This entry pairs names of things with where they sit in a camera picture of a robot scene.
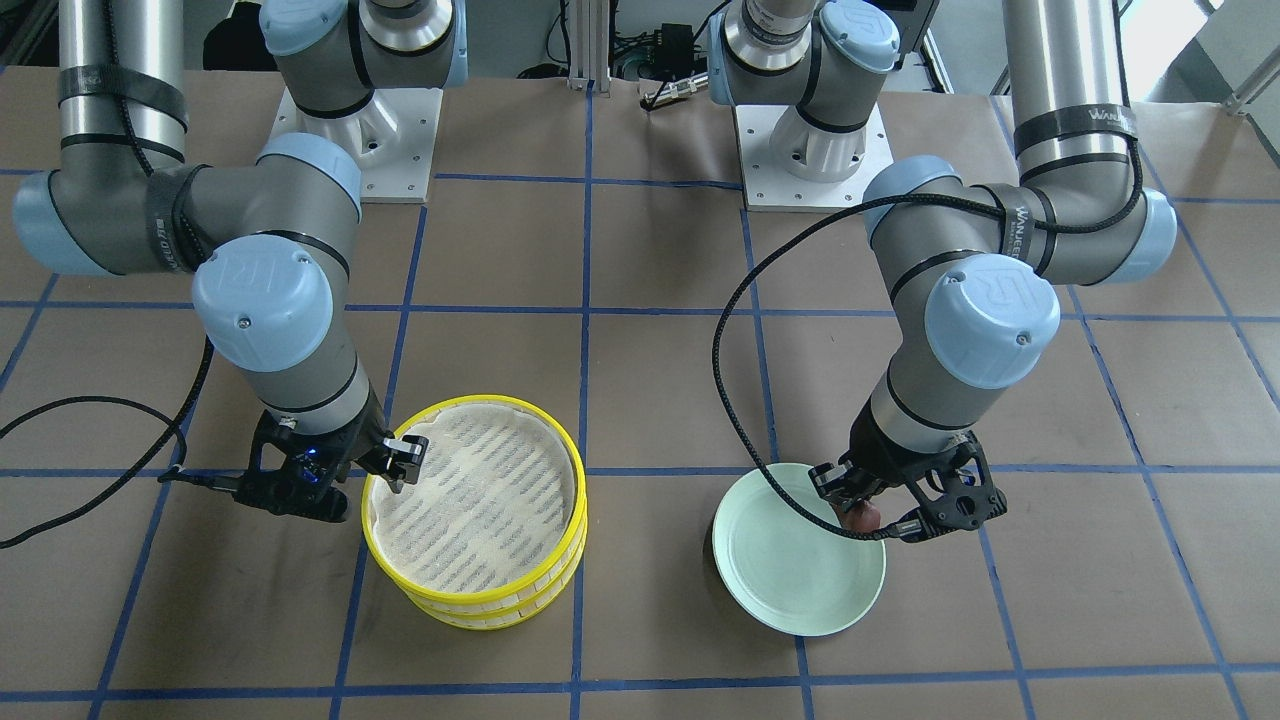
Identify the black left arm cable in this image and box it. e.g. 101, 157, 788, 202
712, 100, 1146, 542

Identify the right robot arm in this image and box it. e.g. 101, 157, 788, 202
13, 1, 467, 491

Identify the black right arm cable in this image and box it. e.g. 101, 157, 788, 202
0, 0, 241, 550

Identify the brown steamed bun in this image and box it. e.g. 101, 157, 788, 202
841, 501, 881, 534

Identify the yellow bamboo steamer tier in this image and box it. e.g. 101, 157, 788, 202
404, 543, 586, 632
361, 395, 588, 629

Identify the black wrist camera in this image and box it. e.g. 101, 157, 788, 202
890, 430, 1009, 543

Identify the mint green plate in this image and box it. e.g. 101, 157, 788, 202
710, 469, 887, 637

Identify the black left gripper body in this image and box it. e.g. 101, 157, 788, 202
808, 460, 901, 511

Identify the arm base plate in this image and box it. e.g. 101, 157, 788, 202
270, 88, 444, 205
733, 105, 893, 213

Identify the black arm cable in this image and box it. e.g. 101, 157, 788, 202
712, 100, 1146, 542
0, 0, 241, 550

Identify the aluminium frame post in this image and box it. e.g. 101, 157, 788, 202
566, 0, 613, 95

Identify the yellow bamboo steamer bottom tier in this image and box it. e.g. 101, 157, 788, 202
404, 543, 586, 632

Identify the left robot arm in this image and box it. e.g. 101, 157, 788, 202
708, 1, 1178, 542

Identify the yellow bamboo steamer top tier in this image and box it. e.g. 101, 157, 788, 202
361, 395, 588, 629

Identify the white mesh steamer liner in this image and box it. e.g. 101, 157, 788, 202
364, 397, 577, 594

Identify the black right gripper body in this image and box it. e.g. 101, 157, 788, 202
355, 434, 430, 493

